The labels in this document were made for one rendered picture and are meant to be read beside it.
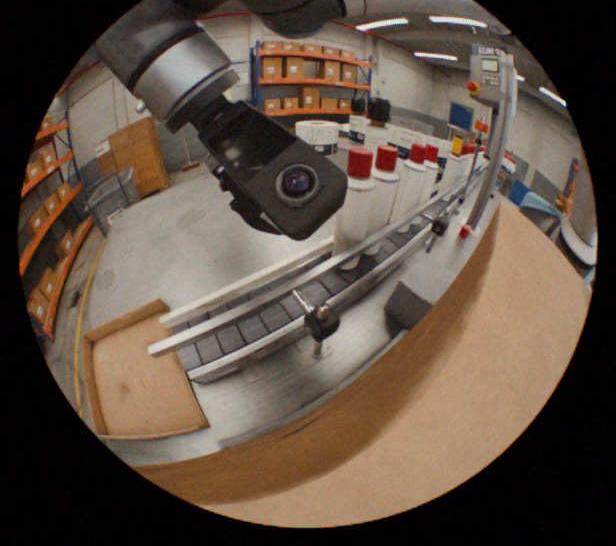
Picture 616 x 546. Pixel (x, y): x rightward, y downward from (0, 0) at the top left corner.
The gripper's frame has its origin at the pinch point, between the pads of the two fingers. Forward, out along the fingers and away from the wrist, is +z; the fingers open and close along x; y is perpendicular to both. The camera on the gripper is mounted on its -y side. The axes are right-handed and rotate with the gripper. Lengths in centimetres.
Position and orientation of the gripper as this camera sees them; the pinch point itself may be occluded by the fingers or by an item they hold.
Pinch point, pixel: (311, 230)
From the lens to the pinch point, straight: 25.1
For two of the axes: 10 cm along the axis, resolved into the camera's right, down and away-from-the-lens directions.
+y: -5.7, -5.4, 6.2
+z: 4.1, 4.7, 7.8
